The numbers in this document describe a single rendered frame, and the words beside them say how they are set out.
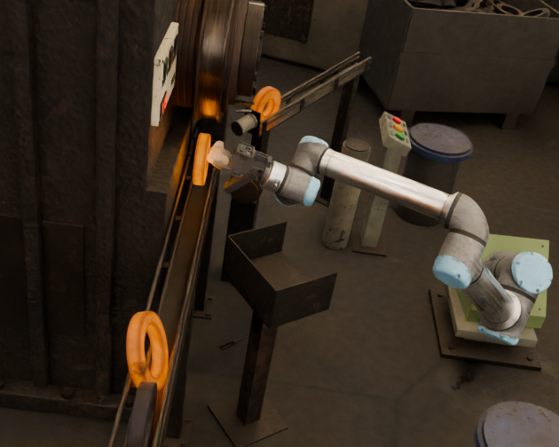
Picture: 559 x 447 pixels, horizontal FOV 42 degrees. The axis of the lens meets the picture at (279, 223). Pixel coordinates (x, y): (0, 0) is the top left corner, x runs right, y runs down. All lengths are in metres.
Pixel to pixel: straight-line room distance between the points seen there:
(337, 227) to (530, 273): 0.94
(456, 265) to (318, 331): 0.90
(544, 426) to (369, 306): 1.08
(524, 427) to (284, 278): 0.79
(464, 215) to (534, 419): 0.61
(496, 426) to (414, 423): 0.56
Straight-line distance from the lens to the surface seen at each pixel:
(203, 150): 2.15
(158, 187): 1.98
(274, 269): 2.18
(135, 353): 1.67
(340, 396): 2.69
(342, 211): 3.23
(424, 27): 4.35
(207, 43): 2.05
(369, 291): 3.16
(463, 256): 2.18
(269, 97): 2.84
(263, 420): 2.55
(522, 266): 2.74
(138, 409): 1.55
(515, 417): 2.24
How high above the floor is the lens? 1.94
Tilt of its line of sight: 34 degrees down
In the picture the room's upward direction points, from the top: 10 degrees clockwise
